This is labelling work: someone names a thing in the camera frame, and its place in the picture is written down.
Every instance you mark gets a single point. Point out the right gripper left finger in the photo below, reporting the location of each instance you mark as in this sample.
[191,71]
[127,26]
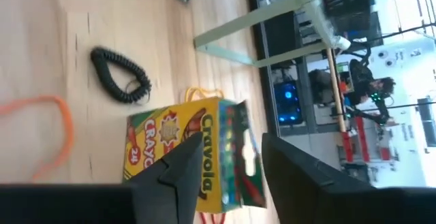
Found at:
[177,190]

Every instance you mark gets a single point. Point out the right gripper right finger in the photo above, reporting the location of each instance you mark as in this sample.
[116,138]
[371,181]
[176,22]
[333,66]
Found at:
[306,196]

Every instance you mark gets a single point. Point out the background black robot arm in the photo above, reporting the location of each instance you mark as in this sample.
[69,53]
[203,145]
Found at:
[381,115]

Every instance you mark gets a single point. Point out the white rack with red bins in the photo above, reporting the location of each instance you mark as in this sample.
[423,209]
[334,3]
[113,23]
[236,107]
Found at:
[361,142]

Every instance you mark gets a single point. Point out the black computer with blue light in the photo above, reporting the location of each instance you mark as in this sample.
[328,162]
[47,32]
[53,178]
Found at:
[287,103]

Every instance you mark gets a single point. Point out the yellow rubber band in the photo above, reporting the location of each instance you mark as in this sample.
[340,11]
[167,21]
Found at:
[195,89]

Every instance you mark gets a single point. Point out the orange rubber band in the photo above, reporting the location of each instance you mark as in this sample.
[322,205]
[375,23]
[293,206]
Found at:
[69,132]

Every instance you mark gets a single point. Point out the person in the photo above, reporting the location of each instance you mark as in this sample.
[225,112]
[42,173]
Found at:
[366,81]

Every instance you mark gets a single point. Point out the black monitor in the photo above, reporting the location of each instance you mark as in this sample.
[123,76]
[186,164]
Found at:
[281,35]

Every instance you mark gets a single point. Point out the pale green metal riser shelf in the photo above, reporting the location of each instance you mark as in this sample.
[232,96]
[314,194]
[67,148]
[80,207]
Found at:
[245,19]

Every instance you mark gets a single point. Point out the white camera device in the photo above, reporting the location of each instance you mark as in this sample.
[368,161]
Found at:
[343,43]

